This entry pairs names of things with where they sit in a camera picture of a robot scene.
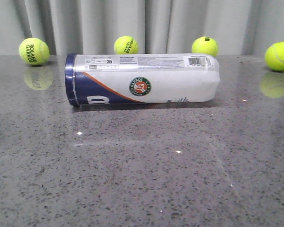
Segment Roland Garros tennis ball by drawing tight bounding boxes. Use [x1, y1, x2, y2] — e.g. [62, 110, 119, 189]
[18, 38, 50, 65]

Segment white plastic tennis ball can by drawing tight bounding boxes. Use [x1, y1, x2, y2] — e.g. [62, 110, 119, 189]
[65, 53, 220, 106]

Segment Wilson tennis ball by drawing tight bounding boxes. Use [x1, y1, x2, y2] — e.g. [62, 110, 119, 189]
[191, 36, 219, 57]

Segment Head Team tennis ball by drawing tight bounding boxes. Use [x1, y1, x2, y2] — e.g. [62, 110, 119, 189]
[114, 35, 139, 54]

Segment grey pleated curtain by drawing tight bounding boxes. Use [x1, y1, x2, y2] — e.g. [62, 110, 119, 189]
[0, 0, 284, 56]

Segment plain yellow tennis ball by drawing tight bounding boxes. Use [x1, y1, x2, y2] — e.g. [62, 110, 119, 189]
[265, 42, 284, 71]

